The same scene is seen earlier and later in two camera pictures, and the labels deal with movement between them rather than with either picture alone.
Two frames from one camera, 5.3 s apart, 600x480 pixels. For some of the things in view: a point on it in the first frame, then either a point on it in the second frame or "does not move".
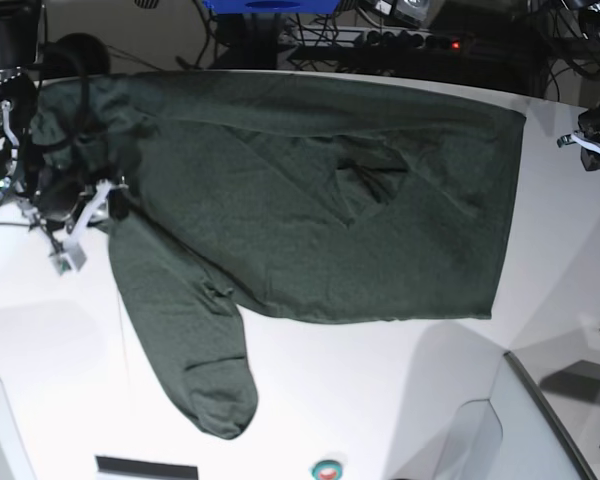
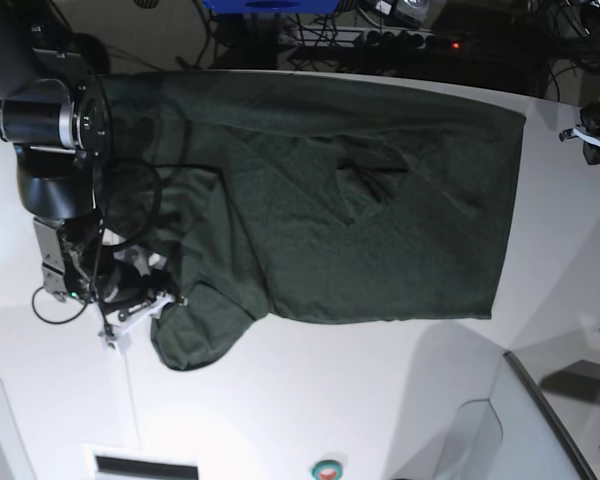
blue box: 274,7 does not move
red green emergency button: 327,470 does not move
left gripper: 57,195 to 123,288
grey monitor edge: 586,465 does not move
